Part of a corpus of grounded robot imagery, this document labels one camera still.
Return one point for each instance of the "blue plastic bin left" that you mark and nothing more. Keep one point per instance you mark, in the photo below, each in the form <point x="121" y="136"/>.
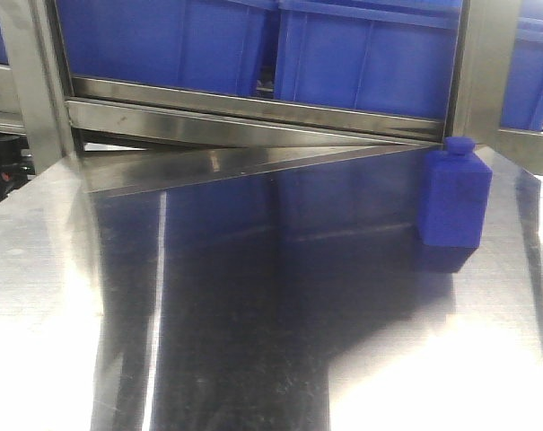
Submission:
<point x="213" y="46"/>

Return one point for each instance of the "blue bottle-shaped part right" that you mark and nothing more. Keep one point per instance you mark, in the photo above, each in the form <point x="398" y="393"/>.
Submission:
<point x="454" y="194"/>

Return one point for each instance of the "blue plastic bin middle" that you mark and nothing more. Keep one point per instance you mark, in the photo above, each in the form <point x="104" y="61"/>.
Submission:
<point x="391" y="57"/>

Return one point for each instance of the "blue plastic bin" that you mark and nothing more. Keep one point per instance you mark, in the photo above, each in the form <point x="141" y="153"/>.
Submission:
<point x="213" y="46"/>
<point x="391" y="57"/>
<point x="523" y="99"/>

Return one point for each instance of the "stainless steel shelf frame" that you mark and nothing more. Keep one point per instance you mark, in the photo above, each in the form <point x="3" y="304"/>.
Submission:
<point x="56" y="112"/>

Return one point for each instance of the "blue plastic bin far right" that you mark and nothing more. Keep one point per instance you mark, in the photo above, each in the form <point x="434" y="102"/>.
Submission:
<point x="523" y="99"/>

